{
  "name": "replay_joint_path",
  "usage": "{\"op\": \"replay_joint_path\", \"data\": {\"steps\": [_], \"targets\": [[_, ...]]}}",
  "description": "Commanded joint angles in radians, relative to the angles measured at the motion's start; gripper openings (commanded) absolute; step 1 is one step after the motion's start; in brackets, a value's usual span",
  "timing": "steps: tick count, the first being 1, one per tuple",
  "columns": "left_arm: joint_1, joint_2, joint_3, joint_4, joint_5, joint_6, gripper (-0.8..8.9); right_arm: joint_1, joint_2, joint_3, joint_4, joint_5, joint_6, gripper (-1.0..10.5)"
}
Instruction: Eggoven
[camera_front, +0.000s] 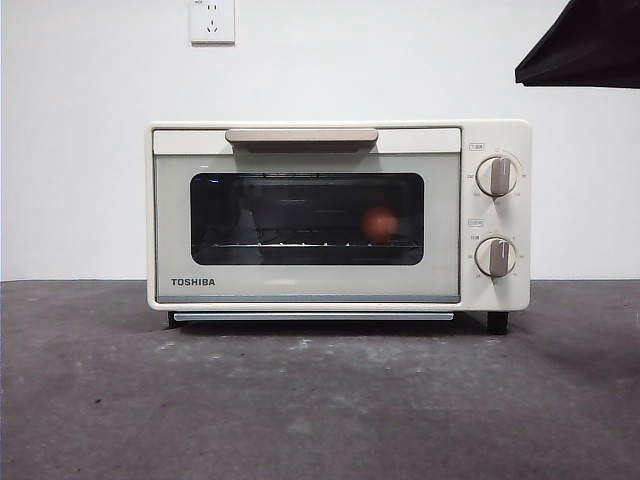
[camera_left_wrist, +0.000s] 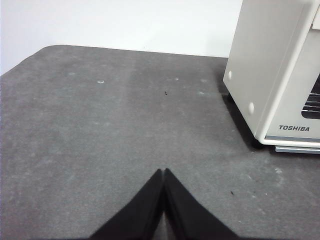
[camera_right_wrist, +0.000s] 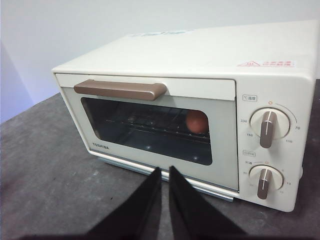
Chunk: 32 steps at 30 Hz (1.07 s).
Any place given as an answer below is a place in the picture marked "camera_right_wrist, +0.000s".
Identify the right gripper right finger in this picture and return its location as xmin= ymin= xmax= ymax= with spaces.
xmin=168 ymin=164 xmax=248 ymax=240

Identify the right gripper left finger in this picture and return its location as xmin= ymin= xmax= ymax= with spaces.
xmin=17 ymin=166 xmax=163 ymax=240

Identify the brown egg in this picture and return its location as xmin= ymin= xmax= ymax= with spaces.
xmin=185 ymin=110 xmax=209 ymax=133

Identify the small cream oven knob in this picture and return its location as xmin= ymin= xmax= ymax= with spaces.
xmin=249 ymin=165 xmax=285 ymax=201

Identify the large cream oven knob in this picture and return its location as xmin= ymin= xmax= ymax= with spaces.
xmin=249 ymin=107 xmax=292 ymax=149

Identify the cream toaster oven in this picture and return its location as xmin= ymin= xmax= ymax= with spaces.
xmin=51 ymin=18 xmax=320 ymax=213

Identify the red warning sticker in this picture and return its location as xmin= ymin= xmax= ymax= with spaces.
xmin=236 ymin=59 xmax=297 ymax=69

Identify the metal wire oven rack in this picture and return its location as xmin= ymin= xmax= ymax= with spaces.
xmin=104 ymin=109 xmax=210 ymax=145

